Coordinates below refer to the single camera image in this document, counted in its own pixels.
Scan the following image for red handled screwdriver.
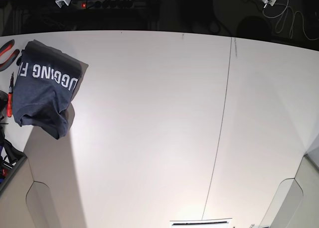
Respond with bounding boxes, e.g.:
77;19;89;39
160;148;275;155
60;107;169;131
6;72;14;117

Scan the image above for black power strip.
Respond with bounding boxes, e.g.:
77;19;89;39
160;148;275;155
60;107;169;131
71;0;134;9

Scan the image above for blue t-shirt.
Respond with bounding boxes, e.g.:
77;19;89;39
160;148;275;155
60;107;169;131
12;40;89;139

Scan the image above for white coiled cable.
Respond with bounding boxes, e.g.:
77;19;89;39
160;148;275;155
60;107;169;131
251;0;319;41

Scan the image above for black thin rod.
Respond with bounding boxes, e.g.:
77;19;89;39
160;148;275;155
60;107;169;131
170;218;232;228

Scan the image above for black bag with items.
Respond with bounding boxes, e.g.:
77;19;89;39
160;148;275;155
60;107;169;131
0;91;27;192

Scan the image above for red grey pliers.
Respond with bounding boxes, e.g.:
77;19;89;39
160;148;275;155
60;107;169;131
0;38;20;72

